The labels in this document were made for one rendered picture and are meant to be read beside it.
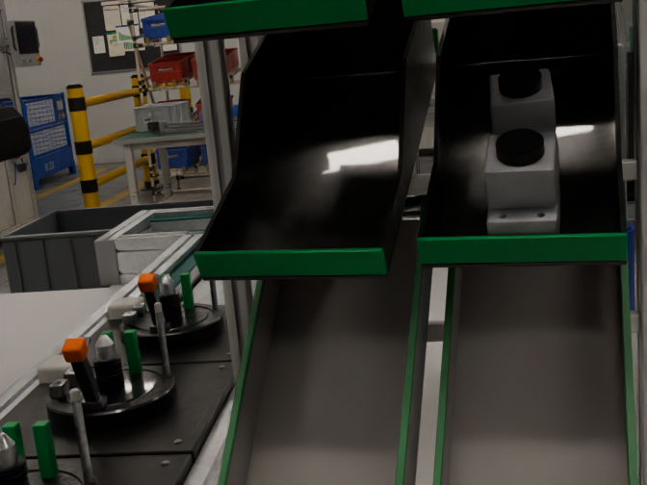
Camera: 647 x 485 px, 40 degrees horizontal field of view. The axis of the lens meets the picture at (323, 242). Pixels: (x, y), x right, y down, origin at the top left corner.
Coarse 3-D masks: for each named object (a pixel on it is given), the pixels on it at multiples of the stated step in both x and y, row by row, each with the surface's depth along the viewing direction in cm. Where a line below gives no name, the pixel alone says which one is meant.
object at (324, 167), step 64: (384, 0) 76; (256, 64) 72; (320, 64) 81; (384, 64) 79; (256, 128) 71; (320, 128) 74; (384, 128) 72; (256, 192) 69; (320, 192) 67; (384, 192) 65; (256, 256) 59; (320, 256) 58; (384, 256) 57
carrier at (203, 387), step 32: (160, 320) 99; (96, 352) 97; (128, 352) 101; (64, 384) 97; (128, 384) 99; (160, 384) 98; (192, 384) 103; (224, 384) 102; (32, 416) 98; (64, 416) 93; (96, 416) 92; (128, 416) 92; (160, 416) 94; (192, 416) 94; (32, 448) 89; (64, 448) 89; (96, 448) 88; (128, 448) 87; (160, 448) 87; (192, 448) 86
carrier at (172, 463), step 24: (72, 408) 75; (48, 432) 78; (0, 456) 73; (24, 456) 79; (48, 456) 78; (120, 456) 86; (144, 456) 85; (168, 456) 85; (0, 480) 73; (24, 480) 74; (48, 480) 78; (72, 480) 78; (96, 480) 77; (120, 480) 81; (144, 480) 81; (168, 480) 80
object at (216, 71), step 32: (640, 0) 64; (640, 32) 64; (224, 64) 69; (640, 64) 65; (224, 96) 69; (640, 96) 65; (224, 128) 69; (640, 128) 66; (224, 160) 70; (640, 160) 66; (640, 192) 67; (640, 224) 67; (640, 256) 68; (224, 288) 72; (640, 288) 69; (640, 320) 69; (640, 352) 70; (640, 384) 71; (640, 416) 71; (640, 448) 72; (640, 480) 73
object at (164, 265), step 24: (168, 264) 166; (192, 264) 170; (216, 288) 163; (96, 312) 139; (72, 336) 128; (24, 384) 110; (0, 408) 104; (216, 432) 92; (216, 456) 86; (192, 480) 82; (216, 480) 81
